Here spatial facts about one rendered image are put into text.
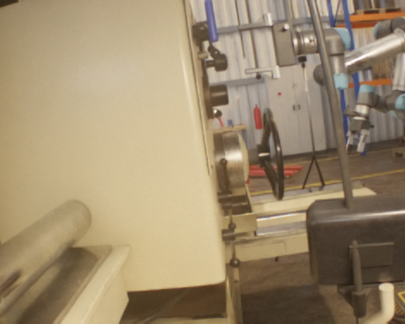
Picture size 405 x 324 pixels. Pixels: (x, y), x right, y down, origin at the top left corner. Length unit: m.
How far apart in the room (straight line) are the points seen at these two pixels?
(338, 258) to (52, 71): 0.85
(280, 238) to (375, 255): 1.37
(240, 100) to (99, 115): 7.97
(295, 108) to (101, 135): 7.57
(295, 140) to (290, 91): 1.10
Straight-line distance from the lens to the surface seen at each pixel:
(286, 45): 1.11
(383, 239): 0.85
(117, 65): 0.94
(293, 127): 8.39
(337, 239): 0.84
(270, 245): 2.18
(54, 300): 0.76
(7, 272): 0.67
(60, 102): 0.99
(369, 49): 1.30
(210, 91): 1.16
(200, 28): 0.92
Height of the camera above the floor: 1.55
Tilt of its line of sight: 8 degrees down
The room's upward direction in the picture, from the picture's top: 8 degrees counter-clockwise
